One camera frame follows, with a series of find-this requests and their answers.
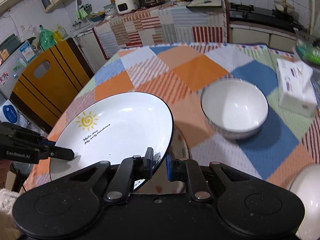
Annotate white sun plate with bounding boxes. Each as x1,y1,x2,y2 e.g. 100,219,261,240
49,92,174,180

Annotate white bowl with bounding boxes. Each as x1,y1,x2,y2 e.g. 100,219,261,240
289,164,320,239
201,78,269,140

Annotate stacked bowls on counter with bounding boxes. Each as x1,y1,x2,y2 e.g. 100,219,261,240
104,3,118,16

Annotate yellow wooden chair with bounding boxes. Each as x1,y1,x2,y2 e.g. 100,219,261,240
10,38,94,133

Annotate white fluffy cloth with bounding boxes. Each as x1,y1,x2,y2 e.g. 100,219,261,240
0,189,21,240

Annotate checkered tablecloth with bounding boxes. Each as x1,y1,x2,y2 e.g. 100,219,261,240
22,42,320,196

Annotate green detergent bottle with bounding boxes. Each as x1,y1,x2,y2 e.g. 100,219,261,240
39,25,56,51

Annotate white tissue box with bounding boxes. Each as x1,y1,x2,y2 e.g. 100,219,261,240
277,59,318,118

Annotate striped counter cloth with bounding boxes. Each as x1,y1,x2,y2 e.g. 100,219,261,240
94,2,229,58

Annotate white rice cooker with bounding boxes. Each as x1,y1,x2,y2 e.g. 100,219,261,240
115,0,140,15

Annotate black gas stove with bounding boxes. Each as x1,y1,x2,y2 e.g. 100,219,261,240
229,3,307,33

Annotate cutting board on counter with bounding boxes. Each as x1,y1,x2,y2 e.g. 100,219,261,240
186,0,222,8

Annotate green dish basket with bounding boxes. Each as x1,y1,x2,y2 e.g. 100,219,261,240
296,31,319,67

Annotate glass pot on stove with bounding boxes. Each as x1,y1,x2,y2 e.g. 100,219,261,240
274,0,295,14

